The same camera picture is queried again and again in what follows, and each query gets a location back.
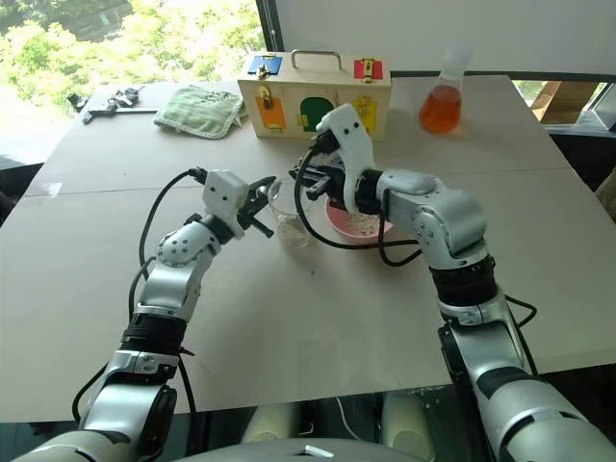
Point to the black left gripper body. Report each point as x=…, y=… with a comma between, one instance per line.
x=249, y=204

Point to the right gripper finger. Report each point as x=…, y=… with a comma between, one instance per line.
x=308, y=170
x=318, y=187

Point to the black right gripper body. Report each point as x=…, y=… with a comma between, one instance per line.
x=334, y=185

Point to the clear glass mug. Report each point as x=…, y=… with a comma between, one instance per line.
x=291, y=223

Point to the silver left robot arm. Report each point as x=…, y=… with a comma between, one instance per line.
x=168, y=284

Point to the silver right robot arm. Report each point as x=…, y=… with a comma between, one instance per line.
x=447, y=212

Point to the pink bowl with oatmeal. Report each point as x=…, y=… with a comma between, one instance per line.
x=358, y=231

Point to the wooden lock box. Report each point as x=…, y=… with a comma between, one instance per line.
x=293, y=101

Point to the green quilted cloth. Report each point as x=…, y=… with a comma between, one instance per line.
x=199, y=111

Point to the glass flask with orange liquid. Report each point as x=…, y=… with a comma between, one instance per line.
x=440, y=110

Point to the black window pillar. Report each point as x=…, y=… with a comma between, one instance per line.
x=268, y=24

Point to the long metal tool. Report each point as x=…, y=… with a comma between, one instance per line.
x=122, y=112

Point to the bunch of keys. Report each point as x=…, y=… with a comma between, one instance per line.
x=126, y=96

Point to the cream rounded shape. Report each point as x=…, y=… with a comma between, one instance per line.
x=270, y=426
x=408, y=426

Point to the small black object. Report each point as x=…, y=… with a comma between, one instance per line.
x=76, y=101

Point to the brown cardboard box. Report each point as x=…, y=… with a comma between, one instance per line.
x=560, y=103

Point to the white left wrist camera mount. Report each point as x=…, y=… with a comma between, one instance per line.
x=222, y=193

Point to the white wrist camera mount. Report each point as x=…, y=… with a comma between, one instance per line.
x=222, y=193
x=353, y=139

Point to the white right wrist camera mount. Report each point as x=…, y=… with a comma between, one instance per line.
x=353, y=139

